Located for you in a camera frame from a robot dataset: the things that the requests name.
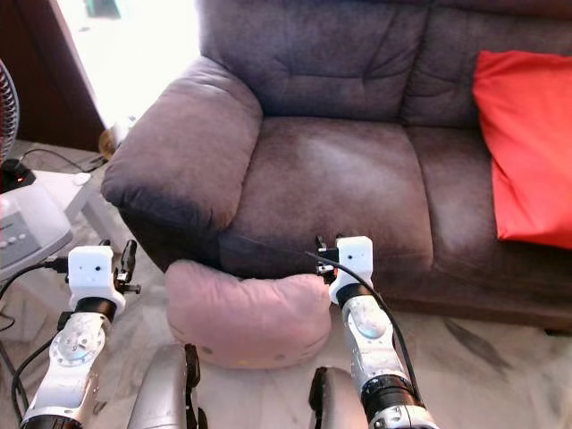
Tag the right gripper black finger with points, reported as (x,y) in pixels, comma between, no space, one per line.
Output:
(322,242)
(339,239)

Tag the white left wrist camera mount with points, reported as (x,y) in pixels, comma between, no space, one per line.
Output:
(91,268)

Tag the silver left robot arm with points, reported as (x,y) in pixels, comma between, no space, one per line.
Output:
(76,353)

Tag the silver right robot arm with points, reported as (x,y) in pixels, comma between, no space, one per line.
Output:
(371,340)

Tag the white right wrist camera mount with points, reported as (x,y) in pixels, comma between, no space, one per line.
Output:
(355,259)

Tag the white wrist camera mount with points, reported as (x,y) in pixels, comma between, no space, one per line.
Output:
(91,268)
(355,259)

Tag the silver left robot leg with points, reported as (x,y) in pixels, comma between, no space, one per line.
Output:
(165,389)

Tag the grey-brown fabric sofa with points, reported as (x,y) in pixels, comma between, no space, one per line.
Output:
(331,179)

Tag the dark brown wooden door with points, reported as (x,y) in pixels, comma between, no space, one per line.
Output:
(45,63)

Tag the white pedestal fan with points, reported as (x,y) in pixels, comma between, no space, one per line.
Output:
(25,223)

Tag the round wooden stand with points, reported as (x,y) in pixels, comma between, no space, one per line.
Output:
(116,138)

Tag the black device with red light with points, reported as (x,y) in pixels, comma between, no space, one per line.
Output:
(16,174)

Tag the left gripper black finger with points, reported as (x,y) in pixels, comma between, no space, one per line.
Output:
(106,245)
(130,256)

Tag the white low table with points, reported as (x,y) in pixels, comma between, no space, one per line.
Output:
(76,192)

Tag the red pillow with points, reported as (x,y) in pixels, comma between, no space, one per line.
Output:
(527,152)

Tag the pink cat-face pillow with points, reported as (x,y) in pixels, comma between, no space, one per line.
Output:
(246,313)

